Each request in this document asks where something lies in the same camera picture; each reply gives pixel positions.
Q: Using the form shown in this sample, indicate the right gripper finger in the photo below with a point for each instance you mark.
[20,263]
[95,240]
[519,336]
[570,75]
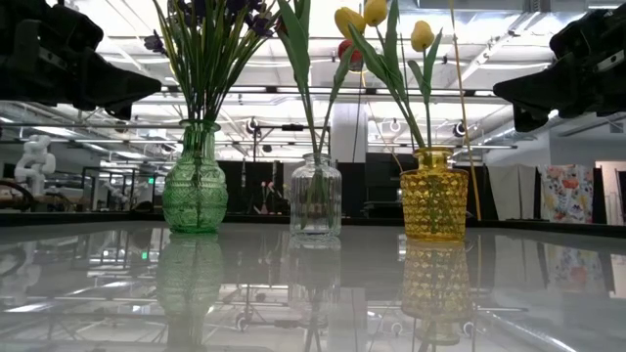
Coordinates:
[535,95]

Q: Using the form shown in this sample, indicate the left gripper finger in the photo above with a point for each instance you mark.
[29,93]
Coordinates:
[112,85]

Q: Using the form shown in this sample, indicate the yellow artificial tulip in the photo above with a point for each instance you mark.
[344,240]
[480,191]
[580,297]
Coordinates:
[422,36]
[348,22]
[375,12]

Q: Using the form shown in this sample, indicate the green glass vase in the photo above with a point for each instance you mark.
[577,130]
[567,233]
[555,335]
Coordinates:
[195,195]

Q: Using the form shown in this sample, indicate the amber glass vase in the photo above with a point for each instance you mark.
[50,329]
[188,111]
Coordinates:
[434,205]

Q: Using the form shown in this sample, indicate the clear glass vase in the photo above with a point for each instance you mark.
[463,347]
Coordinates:
[315,195]

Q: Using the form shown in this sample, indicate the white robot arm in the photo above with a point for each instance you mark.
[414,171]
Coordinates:
[35,161]

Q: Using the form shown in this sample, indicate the plain white cloth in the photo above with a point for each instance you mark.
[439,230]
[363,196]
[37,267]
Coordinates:
[511,190]

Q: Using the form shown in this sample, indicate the floral patterned cloth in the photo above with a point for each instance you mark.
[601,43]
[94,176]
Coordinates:
[567,193]

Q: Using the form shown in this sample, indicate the white door panel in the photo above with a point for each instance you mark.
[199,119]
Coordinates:
[606,195]

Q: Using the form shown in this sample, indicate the long ceiling light bar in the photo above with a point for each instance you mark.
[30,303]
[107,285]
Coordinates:
[381,91]

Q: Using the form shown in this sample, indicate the black partition panel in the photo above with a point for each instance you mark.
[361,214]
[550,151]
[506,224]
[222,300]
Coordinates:
[379,176]

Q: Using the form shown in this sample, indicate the white building column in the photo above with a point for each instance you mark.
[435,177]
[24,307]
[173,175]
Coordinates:
[352,132]

